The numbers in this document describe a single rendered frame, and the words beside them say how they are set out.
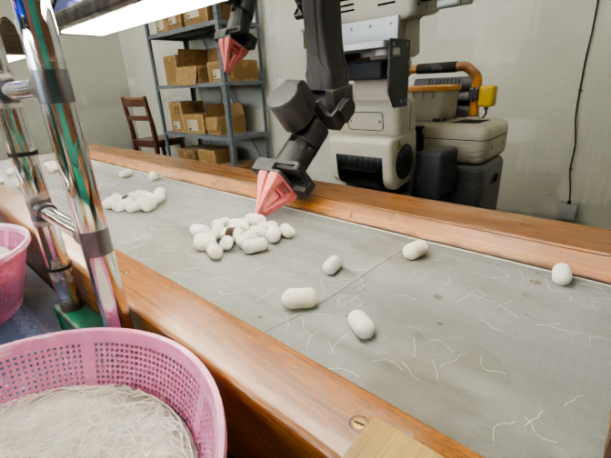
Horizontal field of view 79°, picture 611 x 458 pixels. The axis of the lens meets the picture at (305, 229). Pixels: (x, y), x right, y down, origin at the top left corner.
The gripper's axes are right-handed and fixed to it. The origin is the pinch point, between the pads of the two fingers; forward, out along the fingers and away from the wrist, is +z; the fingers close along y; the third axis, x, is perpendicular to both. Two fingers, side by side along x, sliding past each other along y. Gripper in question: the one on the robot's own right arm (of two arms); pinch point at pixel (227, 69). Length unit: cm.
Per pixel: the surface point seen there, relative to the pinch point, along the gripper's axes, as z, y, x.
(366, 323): 40, 70, -26
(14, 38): 11.2, -21.5, -38.4
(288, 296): 41, 61, -27
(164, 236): 41, 31, -24
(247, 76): -70, -169, 132
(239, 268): 41, 49, -24
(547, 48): -84, 38, 151
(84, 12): 15, 29, -41
